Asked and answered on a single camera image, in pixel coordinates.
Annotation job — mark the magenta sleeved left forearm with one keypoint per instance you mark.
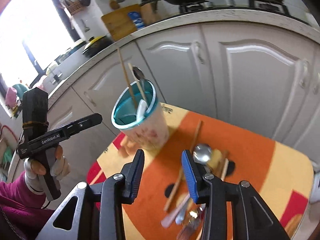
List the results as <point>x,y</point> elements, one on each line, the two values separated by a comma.
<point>22,215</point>

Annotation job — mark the black glass gas stove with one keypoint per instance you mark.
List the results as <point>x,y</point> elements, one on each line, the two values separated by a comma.
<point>264,5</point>

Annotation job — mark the white ceramic spoon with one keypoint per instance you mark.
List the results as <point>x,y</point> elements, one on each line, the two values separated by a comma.
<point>141,109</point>

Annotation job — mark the blue white salt bag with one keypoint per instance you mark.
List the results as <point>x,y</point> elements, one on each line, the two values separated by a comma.
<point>136,18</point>

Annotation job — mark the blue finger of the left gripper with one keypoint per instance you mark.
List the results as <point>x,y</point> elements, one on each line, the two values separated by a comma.
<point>80,125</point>

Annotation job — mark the hanging wooden spatula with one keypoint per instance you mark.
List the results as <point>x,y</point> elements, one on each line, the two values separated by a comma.
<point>114,5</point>

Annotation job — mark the pale thin wooden chopstick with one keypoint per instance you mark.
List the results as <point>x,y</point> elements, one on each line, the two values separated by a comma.
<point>137,82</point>

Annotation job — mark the yellow lidded black casserole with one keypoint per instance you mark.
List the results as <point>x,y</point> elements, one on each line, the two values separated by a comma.
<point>95,45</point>

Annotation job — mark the orange yellow red towel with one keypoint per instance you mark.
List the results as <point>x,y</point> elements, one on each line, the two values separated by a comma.
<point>268,190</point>

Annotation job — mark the wooden cutting board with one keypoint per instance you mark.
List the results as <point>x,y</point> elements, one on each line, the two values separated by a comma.
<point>118,23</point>

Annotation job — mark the teal rimmed utensil holder cup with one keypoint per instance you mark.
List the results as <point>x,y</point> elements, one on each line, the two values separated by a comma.
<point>150,133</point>

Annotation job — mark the wooden chopstick wall basket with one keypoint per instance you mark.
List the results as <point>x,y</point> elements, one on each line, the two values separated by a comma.
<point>71,8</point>

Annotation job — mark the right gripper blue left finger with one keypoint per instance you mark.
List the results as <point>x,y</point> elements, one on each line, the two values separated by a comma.
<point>133,173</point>

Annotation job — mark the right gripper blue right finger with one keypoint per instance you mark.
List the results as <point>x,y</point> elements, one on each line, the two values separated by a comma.
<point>194,173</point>

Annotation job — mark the wooden knife block with knives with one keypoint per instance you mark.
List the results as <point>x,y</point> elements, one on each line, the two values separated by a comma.
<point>149,11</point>

